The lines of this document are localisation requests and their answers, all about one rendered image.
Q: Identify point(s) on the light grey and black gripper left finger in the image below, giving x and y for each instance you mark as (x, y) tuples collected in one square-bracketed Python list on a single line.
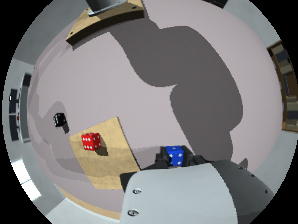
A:
[(161, 162)]

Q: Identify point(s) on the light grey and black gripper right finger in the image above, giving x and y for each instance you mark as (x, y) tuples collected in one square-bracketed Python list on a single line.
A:
[(190, 160)]

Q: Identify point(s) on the tan square mat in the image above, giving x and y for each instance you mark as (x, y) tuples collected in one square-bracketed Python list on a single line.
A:
[(114, 157)]

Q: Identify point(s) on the blue die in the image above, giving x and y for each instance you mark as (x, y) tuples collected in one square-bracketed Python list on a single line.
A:
[(176, 155)]

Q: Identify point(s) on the red die with white pips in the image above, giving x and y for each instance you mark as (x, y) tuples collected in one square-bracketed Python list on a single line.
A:
[(91, 141)]

